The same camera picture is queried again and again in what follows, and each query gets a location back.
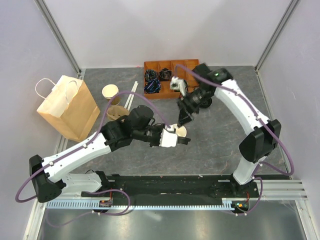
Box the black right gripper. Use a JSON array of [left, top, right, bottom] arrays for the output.
[[176, 86, 213, 127]]

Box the brown paper coffee cup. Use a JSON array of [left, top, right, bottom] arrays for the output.
[[176, 126, 187, 137]]

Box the pulp cardboard cup carrier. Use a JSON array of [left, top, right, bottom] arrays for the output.
[[106, 105, 130, 121]]

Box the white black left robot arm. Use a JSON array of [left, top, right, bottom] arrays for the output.
[[29, 105, 190, 203]]

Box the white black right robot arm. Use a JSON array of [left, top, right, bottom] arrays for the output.
[[170, 63, 282, 197]]

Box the stack of black lids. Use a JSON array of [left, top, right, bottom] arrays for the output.
[[199, 97, 213, 109]]

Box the orange wooden compartment tray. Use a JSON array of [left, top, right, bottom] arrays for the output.
[[144, 59, 200, 100]]

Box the blue striped rolled cloth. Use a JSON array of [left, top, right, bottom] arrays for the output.
[[144, 78, 161, 94]]

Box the black rolled cloth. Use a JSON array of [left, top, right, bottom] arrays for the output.
[[159, 67, 173, 81]]

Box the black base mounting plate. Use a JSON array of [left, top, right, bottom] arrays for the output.
[[81, 174, 260, 203]]

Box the dark patterned rolled cloth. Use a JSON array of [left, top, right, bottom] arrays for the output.
[[144, 69, 158, 82]]

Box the right white wrapped straw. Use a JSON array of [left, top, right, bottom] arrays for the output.
[[126, 94, 135, 111]]

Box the white wrapped straw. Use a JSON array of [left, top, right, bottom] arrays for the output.
[[126, 94, 135, 111], [124, 81, 139, 109]]

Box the left white wrapped straw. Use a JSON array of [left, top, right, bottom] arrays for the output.
[[124, 81, 139, 109]]

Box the brown paper bag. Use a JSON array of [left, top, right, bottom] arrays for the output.
[[36, 75, 100, 142]]

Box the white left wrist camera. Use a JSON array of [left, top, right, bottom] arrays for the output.
[[159, 127, 179, 148]]

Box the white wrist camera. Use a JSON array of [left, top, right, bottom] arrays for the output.
[[170, 76, 188, 97], [159, 127, 179, 148]]

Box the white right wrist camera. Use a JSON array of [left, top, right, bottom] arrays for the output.
[[170, 76, 188, 97]]

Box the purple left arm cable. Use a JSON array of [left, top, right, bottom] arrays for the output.
[[14, 91, 176, 227]]

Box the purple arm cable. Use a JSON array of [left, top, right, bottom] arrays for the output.
[[174, 64, 295, 217], [14, 91, 176, 227]]

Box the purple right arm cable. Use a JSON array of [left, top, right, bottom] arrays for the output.
[[174, 64, 295, 217]]

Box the aluminium front rail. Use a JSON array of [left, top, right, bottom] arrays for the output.
[[261, 179, 308, 201]]

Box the aluminium frame post right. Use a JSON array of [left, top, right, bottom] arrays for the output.
[[254, 0, 301, 74]]

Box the aluminium frame post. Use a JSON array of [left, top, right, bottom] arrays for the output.
[[34, 0, 82, 77], [254, 0, 301, 74]]

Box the aluminium frame post left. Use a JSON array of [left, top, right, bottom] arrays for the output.
[[34, 0, 82, 77]]

